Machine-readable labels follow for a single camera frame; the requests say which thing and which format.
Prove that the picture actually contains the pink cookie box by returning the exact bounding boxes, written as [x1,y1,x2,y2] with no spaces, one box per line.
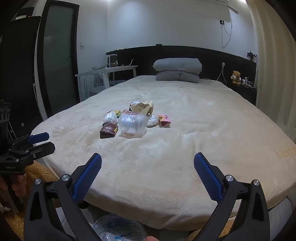
[158,113,172,128]

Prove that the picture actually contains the beige paper bag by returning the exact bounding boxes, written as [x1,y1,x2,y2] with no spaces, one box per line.
[129,100,154,115]

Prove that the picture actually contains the brown teddy bear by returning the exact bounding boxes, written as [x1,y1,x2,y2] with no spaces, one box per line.
[231,70,242,86]

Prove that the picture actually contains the small bedside bottles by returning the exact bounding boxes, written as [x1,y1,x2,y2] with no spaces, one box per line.
[242,76,255,90]

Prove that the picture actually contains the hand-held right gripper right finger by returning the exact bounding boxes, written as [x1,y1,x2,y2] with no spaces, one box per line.
[194,152,270,241]

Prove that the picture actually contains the glass electric kettle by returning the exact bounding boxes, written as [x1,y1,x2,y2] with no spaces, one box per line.
[107,54,118,68]

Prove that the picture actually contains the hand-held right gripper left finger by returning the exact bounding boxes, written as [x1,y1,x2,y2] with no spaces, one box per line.
[24,152,102,241]

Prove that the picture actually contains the cream curtain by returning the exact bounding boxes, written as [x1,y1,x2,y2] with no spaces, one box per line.
[246,0,296,121]

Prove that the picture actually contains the white charging cable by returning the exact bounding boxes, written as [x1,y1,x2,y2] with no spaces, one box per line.
[203,66,225,82]

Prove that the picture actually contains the person's left hand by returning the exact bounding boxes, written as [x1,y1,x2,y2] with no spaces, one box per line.
[13,173,28,205]

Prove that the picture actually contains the clear chair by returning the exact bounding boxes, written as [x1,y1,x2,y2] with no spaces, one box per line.
[84,73,110,98]

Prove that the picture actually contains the black headboard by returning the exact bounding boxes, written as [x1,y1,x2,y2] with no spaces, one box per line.
[106,45,257,105]

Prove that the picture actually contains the white lumpy plastic bag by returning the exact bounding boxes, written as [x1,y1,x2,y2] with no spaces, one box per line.
[103,111,119,124]

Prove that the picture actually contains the clear plastic bag blue print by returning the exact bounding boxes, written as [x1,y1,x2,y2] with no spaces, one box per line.
[92,214,146,241]

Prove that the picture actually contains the brown fluffy cloth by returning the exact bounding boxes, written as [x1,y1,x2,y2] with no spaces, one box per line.
[5,160,60,241]

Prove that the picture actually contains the white wall cable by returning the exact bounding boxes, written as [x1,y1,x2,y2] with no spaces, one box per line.
[221,5,234,48]

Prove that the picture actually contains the clear plastic jar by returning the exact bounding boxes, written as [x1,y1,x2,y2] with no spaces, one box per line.
[118,113,148,137]

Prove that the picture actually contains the grey folded duvet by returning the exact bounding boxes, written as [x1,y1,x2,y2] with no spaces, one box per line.
[153,58,203,84]

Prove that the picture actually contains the white desk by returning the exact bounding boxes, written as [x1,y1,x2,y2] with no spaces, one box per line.
[74,65,139,102]

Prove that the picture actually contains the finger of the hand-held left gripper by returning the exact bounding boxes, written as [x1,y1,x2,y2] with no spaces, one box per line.
[9,142,56,163]
[8,132,50,151]

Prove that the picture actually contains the white plastic wrapper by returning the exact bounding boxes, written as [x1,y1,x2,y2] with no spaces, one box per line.
[146,114,160,127]

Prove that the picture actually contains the cream bed blanket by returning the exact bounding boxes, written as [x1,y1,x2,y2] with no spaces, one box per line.
[30,75,296,232]

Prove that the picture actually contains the brown snack packet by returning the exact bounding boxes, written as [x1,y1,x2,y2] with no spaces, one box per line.
[99,122,119,139]

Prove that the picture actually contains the frosted glass door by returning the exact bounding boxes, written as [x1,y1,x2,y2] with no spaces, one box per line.
[35,0,80,118]

